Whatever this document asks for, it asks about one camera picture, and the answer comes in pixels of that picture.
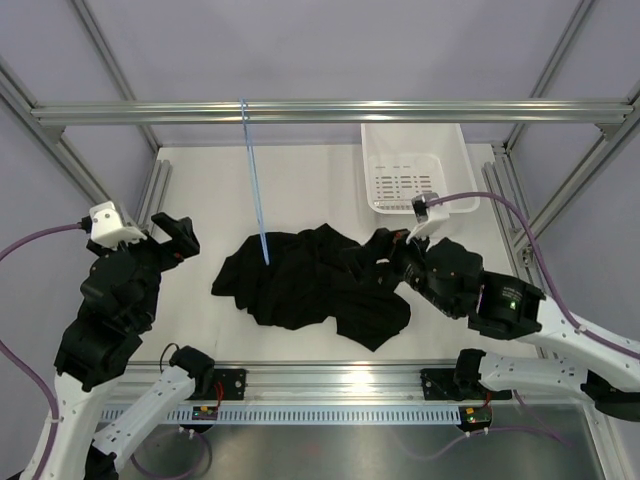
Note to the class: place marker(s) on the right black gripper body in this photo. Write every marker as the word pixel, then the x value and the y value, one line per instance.
pixel 405 262

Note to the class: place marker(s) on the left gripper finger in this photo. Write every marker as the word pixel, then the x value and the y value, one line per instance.
pixel 176 229
pixel 184 243

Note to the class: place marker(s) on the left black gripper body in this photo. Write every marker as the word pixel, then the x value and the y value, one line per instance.
pixel 154 256

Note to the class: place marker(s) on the black shirt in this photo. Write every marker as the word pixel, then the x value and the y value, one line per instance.
pixel 306 280

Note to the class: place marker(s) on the light blue wire hanger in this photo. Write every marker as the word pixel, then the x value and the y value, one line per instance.
pixel 253 174

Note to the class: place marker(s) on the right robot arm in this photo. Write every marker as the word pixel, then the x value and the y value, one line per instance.
pixel 591 365

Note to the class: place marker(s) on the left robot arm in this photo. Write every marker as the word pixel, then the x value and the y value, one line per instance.
pixel 119 305

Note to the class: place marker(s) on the white plastic basket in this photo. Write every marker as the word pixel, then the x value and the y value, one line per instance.
pixel 403 160

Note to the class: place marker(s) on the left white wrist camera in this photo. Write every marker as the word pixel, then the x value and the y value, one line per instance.
pixel 109 226

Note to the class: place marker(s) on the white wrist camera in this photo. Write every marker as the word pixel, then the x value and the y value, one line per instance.
pixel 430 213
pixel 109 226

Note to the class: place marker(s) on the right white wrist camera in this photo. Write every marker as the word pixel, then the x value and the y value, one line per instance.
pixel 430 213

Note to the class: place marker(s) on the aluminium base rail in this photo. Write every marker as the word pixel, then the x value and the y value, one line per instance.
pixel 338 383

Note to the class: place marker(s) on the white slotted cable duct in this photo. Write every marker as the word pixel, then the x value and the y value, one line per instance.
pixel 317 415

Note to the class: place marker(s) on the aluminium hanging rail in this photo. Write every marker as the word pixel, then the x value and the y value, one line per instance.
pixel 597 111

